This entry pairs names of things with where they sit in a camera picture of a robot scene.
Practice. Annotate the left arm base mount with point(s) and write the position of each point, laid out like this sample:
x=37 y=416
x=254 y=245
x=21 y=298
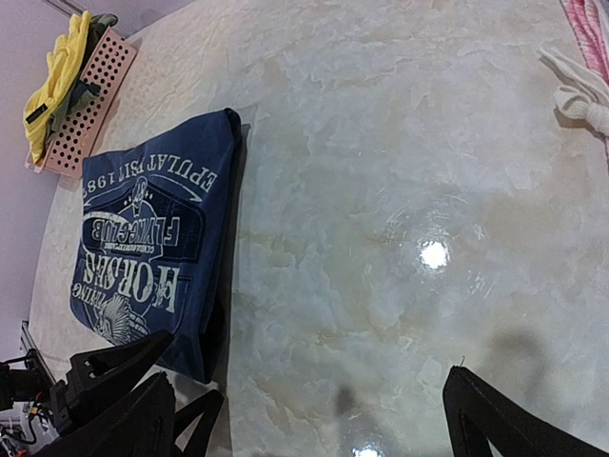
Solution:
x=26 y=417

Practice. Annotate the white folded shirt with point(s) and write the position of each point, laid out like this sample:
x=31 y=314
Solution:
x=583 y=96

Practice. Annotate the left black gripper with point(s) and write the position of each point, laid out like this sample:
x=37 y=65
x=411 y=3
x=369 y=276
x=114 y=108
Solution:
x=89 y=390

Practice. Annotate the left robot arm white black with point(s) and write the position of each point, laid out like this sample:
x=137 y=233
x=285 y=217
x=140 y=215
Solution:
x=110 y=405

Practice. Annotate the pink plastic laundry basket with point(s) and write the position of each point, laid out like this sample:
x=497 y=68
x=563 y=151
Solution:
x=67 y=148

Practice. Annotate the pink folded garment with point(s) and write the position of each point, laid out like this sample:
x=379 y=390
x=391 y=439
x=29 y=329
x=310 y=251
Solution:
x=589 y=22

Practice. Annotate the olive green garment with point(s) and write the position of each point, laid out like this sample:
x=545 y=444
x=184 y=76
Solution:
x=80 y=93

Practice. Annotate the yellow garment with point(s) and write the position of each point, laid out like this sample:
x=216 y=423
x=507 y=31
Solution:
x=64 y=63

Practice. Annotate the navy blue garment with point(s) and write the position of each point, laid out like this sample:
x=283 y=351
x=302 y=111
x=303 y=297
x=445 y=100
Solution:
x=152 y=240

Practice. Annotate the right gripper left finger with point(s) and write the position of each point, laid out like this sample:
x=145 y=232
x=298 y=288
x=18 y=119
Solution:
x=140 y=424

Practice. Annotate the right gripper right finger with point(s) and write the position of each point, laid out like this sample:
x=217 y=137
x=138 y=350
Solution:
x=480 y=418

